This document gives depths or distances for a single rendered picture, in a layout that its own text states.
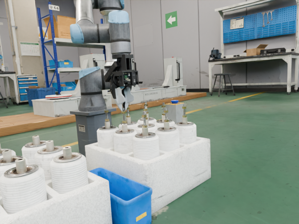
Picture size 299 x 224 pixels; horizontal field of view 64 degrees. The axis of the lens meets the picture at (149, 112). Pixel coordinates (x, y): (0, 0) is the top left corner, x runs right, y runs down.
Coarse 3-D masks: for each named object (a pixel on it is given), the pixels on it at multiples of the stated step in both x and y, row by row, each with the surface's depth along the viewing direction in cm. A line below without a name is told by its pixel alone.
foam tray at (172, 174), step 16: (96, 144) 106; (192, 144) 96; (208, 144) 103; (96, 160) 99; (112, 160) 90; (128, 160) 83; (144, 160) 81; (160, 160) 82; (176, 160) 88; (192, 160) 95; (208, 160) 104; (128, 176) 84; (144, 176) 78; (160, 176) 82; (176, 176) 88; (192, 176) 96; (208, 176) 104; (160, 192) 83; (176, 192) 89; (160, 208) 83
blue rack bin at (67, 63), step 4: (48, 60) 566; (52, 60) 558; (64, 60) 590; (68, 60) 578; (52, 64) 561; (60, 64) 542; (64, 64) 550; (68, 64) 557; (72, 64) 565; (52, 68) 566
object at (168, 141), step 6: (156, 132) 93; (162, 132) 91; (168, 132) 90; (174, 132) 91; (162, 138) 91; (168, 138) 90; (174, 138) 91; (162, 144) 91; (168, 144) 91; (174, 144) 91; (162, 150) 92; (168, 150) 91
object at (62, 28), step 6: (48, 18) 542; (54, 18) 531; (60, 18) 536; (66, 18) 547; (72, 18) 558; (54, 24) 540; (60, 24) 540; (66, 24) 552; (48, 30) 558; (54, 30) 543; (60, 30) 540; (66, 30) 552; (48, 36) 562; (60, 36) 541; (66, 36) 553
